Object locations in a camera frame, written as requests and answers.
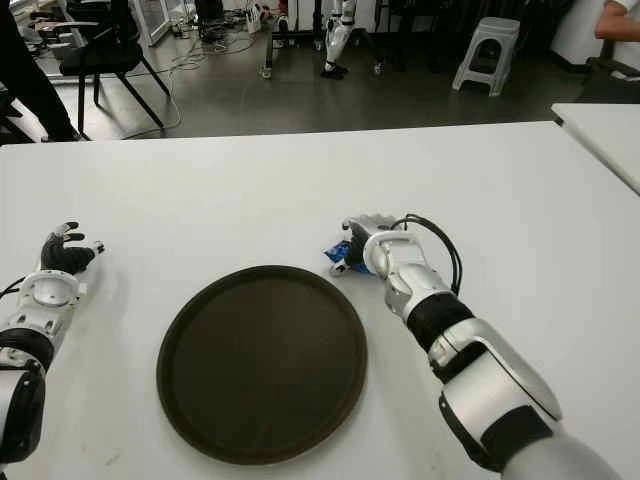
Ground white side table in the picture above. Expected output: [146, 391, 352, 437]
[550, 103, 640, 196]

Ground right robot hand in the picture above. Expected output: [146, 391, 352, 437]
[329, 213, 402, 276]

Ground black chair frame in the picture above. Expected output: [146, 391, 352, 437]
[0, 93, 37, 145]

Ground black seat of person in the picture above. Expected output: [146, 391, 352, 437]
[582, 42, 640, 105]

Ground seated person white shirt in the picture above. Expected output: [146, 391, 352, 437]
[594, 0, 640, 42]

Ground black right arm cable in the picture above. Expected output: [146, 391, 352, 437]
[392, 213, 464, 295]

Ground blue Oreo cookie pack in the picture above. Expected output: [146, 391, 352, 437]
[322, 239, 374, 276]

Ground black chair with armrests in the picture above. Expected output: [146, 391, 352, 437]
[58, 0, 171, 129]

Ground grey plastic stool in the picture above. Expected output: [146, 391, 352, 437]
[451, 17, 519, 97]

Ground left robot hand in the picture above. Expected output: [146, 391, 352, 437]
[38, 221, 105, 275]

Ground standing person black trousers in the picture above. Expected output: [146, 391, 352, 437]
[0, 0, 82, 143]

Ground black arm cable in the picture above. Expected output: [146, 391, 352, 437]
[392, 213, 464, 295]
[0, 277, 27, 300]

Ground black wheeled frame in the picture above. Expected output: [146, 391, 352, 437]
[259, 0, 386, 80]

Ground white glass door cabinet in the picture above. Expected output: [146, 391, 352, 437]
[132, 0, 175, 47]

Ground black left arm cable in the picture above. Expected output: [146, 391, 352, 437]
[0, 277, 27, 300]

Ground round dark brown tray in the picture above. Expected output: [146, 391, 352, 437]
[156, 264, 370, 454]

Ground tangled floor cables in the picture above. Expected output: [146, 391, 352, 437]
[169, 27, 256, 71]

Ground white humanoid robot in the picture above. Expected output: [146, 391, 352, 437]
[319, 0, 359, 79]

